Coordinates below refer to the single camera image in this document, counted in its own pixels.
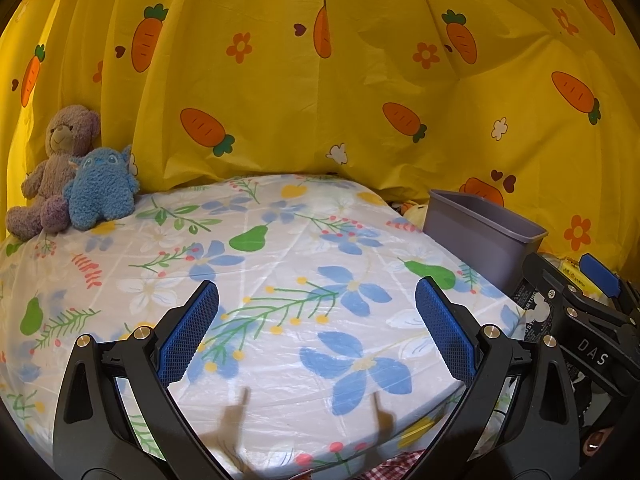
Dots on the brown teddy bear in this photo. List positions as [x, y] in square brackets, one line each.
[55, 170]

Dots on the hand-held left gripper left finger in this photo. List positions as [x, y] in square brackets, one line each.
[187, 335]

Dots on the person's right hand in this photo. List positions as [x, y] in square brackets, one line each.
[597, 445]

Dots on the grey plastic bin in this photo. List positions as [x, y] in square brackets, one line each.
[475, 240]

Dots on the yellow plush toy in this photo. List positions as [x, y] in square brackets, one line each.
[415, 215]

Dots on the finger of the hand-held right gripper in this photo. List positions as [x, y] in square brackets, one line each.
[600, 272]
[560, 285]

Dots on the blue plush toy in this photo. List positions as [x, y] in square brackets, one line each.
[100, 190]

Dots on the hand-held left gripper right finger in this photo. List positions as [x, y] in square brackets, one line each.
[447, 335]

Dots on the yellow carrot print curtain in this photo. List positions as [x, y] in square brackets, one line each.
[320, 60]

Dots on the yellow tissue pack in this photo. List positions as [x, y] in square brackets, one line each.
[572, 271]

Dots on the floral bed sheet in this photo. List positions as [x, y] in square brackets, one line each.
[300, 240]

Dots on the red checked cloth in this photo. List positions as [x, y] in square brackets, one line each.
[400, 467]

